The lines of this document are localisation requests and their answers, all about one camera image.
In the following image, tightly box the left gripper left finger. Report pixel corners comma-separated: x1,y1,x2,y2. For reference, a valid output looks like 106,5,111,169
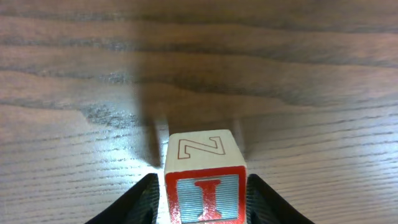
86,173,160,224

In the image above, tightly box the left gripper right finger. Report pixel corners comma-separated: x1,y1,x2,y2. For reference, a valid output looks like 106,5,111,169
246,174,315,224

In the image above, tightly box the red letter I block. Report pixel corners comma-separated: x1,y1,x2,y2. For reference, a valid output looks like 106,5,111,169
164,129,247,224

